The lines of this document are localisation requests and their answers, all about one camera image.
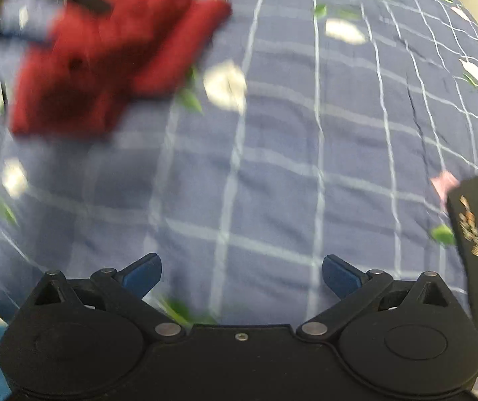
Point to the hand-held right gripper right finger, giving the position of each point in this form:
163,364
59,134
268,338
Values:
339,277

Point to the blue checked floral blanket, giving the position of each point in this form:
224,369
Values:
284,154

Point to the red knitted garment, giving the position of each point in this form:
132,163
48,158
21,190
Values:
109,58

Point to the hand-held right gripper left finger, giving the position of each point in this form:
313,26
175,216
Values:
142,276

